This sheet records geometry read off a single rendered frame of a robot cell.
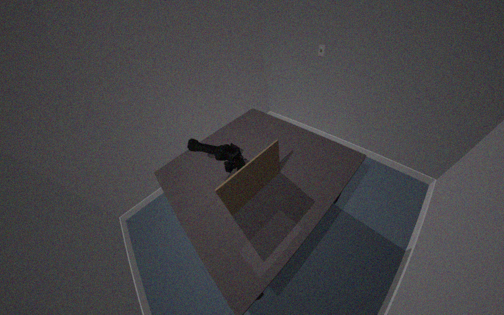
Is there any tan flat board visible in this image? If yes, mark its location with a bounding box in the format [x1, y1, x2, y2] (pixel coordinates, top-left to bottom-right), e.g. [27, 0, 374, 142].
[215, 140, 280, 216]

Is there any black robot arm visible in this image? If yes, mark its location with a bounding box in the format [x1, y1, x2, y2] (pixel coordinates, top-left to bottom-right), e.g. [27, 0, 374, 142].
[187, 138, 236, 173]

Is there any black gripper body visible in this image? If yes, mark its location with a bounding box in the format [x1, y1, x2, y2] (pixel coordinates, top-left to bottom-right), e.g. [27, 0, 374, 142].
[229, 151, 241, 169]

